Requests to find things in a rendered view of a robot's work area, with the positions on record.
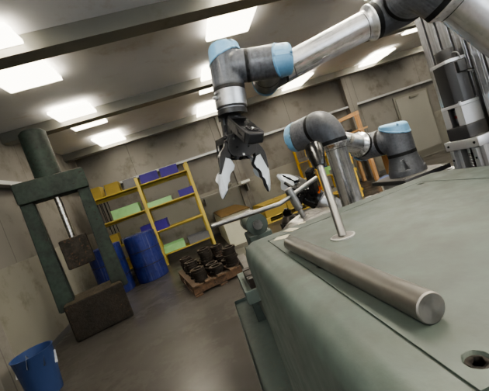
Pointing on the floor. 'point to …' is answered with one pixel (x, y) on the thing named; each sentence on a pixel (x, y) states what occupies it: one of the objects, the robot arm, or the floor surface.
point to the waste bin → (38, 368)
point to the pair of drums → (133, 247)
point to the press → (63, 185)
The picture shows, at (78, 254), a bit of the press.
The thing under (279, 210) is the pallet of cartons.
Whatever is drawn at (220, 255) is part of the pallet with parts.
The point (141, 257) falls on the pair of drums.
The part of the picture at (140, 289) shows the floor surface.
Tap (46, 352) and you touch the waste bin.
